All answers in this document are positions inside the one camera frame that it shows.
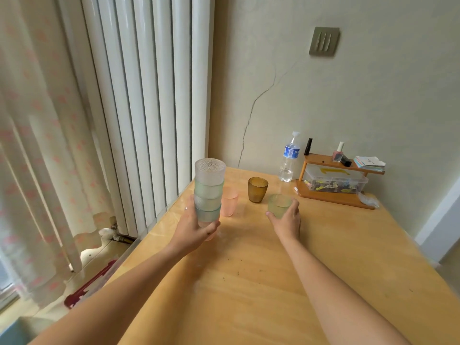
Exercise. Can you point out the grey wall switch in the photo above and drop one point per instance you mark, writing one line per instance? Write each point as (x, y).
(324, 41)

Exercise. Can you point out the clear water bottle blue label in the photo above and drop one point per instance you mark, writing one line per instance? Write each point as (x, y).
(289, 161)

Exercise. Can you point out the clear plastic bag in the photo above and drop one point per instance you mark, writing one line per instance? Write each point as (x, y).
(369, 200)

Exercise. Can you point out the white door frame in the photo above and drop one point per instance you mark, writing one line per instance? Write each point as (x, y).
(440, 226)

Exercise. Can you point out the amber brown plastic cup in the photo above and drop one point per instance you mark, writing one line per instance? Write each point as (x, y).
(257, 190)

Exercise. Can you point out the small black bottle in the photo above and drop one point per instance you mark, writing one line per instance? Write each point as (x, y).
(346, 162)

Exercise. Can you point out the clear textured plastic cup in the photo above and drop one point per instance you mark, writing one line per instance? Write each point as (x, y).
(210, 171)

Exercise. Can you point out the white pink-dotted curtain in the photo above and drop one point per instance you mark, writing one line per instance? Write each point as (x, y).
(39, 140)

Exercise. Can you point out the pink frosted plastic cup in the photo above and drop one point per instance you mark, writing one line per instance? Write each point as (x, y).
(230, 204)

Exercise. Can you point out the yellow-green frosted cup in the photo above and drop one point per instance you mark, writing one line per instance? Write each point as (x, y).
(279, 205)

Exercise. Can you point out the person's left forearm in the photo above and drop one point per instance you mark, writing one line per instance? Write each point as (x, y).
(122, 301)

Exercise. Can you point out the clear plastic storage box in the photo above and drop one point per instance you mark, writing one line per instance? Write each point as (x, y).
(336, 179)

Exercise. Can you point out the small wooden desk shelf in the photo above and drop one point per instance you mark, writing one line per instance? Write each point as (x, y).
(334, 198)

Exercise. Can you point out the red plastic bar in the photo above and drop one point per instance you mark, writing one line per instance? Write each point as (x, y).
(86, 287)

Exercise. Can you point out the radiator pipe valve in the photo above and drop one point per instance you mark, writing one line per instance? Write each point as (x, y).
(120, 236)

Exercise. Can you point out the white column radiator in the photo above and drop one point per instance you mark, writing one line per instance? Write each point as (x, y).
(151, 104)

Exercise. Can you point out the stack of notepads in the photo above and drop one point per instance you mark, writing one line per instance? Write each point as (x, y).
(370, 163)

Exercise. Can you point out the person's right thumb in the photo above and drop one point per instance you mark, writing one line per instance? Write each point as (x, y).
(272, 216)

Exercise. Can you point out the pink nail polish bottle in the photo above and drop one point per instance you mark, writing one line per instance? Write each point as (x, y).
(338, 153)

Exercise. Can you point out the person's right hand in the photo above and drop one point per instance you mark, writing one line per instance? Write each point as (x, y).
(288, 226)

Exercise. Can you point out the person's right forearm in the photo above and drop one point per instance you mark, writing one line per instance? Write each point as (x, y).
(330, 294)

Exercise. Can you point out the teal frosted plastic cup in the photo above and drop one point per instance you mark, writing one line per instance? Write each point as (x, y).
(208, 215)

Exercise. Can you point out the person's left thumb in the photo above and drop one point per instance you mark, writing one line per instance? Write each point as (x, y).
(211, 229)

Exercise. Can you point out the person's left hand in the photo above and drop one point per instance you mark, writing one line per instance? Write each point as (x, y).
(187, 233)

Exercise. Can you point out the black cosmetic tube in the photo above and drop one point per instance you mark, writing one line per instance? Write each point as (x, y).
(308, 147)

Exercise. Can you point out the pale green frosted cup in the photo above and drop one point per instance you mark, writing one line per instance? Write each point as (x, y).
(209, 190)
(208, 204)

